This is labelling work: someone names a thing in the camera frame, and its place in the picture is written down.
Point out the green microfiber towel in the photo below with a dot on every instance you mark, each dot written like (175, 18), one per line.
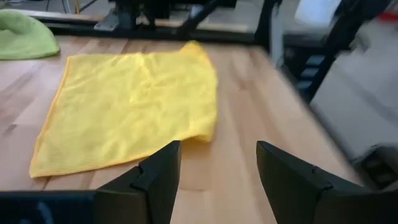
(25, 37)

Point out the small black camera box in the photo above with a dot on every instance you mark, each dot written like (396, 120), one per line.
(379, 168)

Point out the white papers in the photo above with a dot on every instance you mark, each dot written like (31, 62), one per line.
(317, 12)

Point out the yellow microfiber towel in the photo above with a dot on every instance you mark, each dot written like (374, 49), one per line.
(124, 105)

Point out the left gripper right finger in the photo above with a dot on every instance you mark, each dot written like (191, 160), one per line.
(311, 202)

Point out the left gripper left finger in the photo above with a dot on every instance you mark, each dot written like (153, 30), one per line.
(124, 205)

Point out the power strip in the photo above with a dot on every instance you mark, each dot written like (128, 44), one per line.
(311, 73)

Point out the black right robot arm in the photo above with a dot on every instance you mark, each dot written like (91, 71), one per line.
(133, 15)

